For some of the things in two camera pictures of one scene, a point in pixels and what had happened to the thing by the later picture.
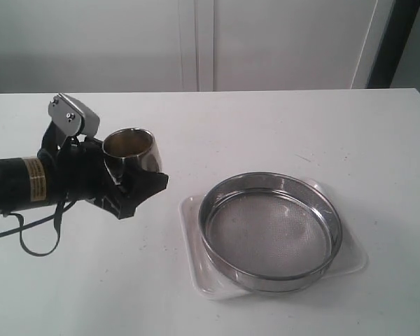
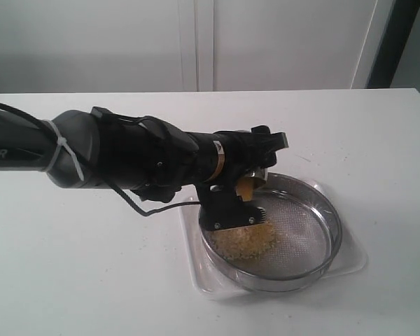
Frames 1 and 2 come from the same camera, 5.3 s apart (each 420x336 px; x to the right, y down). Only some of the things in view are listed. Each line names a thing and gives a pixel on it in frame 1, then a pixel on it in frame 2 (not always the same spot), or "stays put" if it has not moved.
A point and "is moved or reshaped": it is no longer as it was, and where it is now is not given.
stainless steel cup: [129, 150] is moved or reshaped
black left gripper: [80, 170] to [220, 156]
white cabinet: [49, 46] stays put
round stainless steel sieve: [268, 232] stays put
